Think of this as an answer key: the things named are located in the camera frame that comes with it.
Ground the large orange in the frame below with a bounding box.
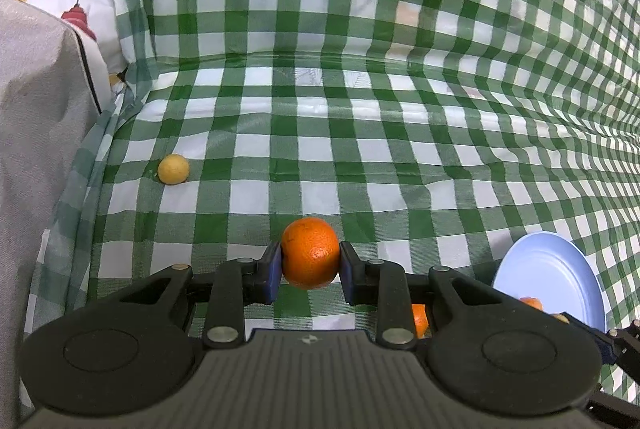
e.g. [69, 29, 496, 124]
[281, 218, 341, 290]

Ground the light blue plate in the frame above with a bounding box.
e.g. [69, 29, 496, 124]
[492, 232, 608, 333]

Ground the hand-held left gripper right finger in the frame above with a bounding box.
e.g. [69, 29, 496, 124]
[339, 240, 506, 353]

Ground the grey blanket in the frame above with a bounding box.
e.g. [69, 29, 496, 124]
[0, 0, 117, 429]

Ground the small round yellow fruit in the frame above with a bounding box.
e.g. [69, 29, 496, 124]
[157, 154, 191, 186]

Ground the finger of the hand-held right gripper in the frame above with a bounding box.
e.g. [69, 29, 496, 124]
[587, 385, 640, 418]
[566, 315, 640, 381]

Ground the green checkered cloth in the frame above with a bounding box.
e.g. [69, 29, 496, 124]
[20, 0, 640, 416]

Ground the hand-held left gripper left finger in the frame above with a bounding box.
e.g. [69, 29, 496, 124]
[107, 241, 283, 351]

